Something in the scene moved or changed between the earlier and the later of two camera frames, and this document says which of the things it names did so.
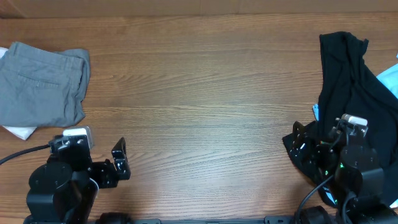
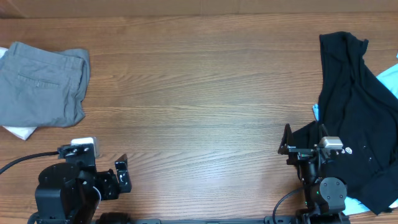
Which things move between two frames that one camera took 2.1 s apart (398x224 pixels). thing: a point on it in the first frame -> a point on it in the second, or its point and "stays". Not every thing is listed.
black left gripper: x=109 y=177 -> x=112 y=189
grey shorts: x=41 y=88 stays
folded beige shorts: x=22 y=132 stays
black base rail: x=268 y=219 stays
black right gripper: x=300 y=142 -> x=299 y=154
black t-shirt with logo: x=350 y=85 stays
